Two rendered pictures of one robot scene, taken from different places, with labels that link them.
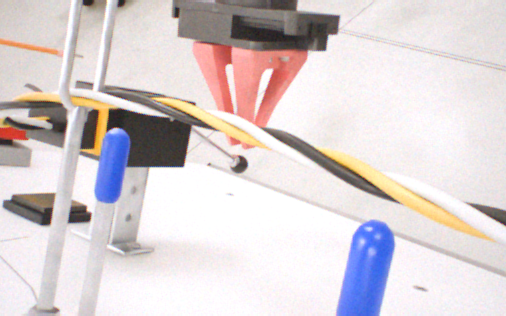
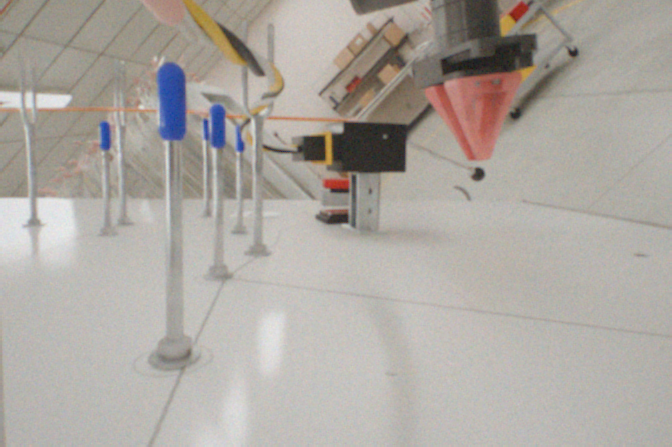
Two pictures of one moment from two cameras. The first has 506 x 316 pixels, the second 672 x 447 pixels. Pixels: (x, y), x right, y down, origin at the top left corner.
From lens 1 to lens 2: 0.15 m
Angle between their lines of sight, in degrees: 37
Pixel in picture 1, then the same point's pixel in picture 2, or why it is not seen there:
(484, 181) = not seen: outside the picture
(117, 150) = (213, 114)
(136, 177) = (369, 182)
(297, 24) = (481, 47)
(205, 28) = (428, 76)
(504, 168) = not seen: outside the picture
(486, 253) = not seen: outside the picture
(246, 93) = (463, 114)
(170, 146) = (388, 156)
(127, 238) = (370, 225)
